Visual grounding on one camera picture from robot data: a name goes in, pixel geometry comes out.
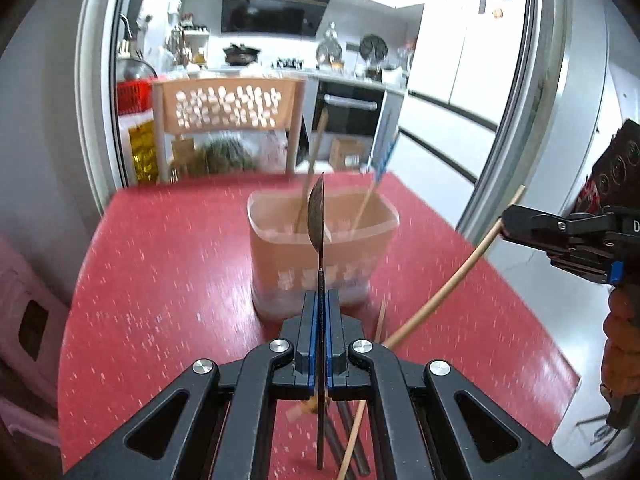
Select plain long wooden chopstick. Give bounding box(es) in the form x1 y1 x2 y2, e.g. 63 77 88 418
285 184 527 421

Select pink plastic utensil holder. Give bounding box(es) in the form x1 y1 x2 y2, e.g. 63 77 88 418
246 186 400 323

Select dark metal spoon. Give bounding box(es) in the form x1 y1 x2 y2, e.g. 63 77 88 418
307 176 326 470

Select blue patterned wooden chopstick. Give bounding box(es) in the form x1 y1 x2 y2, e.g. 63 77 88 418
350 130 400 235

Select dark chopsticks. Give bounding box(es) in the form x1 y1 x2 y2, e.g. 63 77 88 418
324 401 371 480

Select pink plastic stool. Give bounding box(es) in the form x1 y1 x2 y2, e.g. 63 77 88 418
1 240 68 448

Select white refrigerator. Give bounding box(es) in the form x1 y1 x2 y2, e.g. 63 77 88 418
388 0 526 226

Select green vegetables bag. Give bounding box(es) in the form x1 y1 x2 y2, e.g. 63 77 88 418
195 132 256 174

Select cardboard box on floor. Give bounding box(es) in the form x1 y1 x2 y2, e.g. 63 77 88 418
329 138 366 171

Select black built-in oven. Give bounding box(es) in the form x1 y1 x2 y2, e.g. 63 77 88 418
312 80 384 138

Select plain wooden chopstick in holder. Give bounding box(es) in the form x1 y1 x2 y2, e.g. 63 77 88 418
294 107 329 233

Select beige flower-pattern storage cart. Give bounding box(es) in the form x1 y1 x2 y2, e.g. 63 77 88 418
152 76 307 182

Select red plastic basket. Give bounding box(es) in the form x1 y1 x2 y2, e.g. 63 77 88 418
116 79 152 116

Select steel bowl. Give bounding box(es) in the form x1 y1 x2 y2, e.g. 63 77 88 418
115 58 157 82

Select black wok on stove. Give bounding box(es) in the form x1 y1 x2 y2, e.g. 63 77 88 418
224 44 260 66

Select black range hood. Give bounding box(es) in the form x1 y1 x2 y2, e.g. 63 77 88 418
220 0 331 38

